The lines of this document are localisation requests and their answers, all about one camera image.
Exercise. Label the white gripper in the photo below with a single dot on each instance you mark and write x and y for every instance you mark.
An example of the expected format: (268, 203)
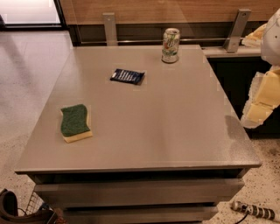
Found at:
(271, 40)

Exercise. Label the white green 7up can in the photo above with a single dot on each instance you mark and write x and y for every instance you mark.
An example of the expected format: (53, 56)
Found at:
(170, 48)

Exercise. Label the grey drawer cabinet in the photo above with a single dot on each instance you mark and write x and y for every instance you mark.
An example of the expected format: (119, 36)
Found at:
(165, 151)

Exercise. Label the dark blue snack packet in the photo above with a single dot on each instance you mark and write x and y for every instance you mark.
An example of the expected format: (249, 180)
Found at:
(127, 76)

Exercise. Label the black white power strip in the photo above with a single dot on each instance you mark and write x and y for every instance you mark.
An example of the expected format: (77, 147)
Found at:
(258, 212)

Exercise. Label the green yellow scrub sponge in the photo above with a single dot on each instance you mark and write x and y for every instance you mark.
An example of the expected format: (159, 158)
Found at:
(74, 125)

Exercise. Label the dark brown bag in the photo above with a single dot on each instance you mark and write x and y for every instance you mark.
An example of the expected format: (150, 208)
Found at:
(9, 212)

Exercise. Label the right metal wall bracket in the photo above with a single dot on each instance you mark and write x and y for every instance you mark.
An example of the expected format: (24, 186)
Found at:
(232, 42)

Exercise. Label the metal wall bracket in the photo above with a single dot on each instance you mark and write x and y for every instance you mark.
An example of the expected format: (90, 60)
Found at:
(232, 42)
(109, 22)

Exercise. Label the left metal wall bracket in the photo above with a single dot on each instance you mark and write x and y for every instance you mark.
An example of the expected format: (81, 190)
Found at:
(109, 22)

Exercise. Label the wire mesh basket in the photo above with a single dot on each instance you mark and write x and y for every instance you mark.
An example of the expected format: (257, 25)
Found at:
(35, 204)

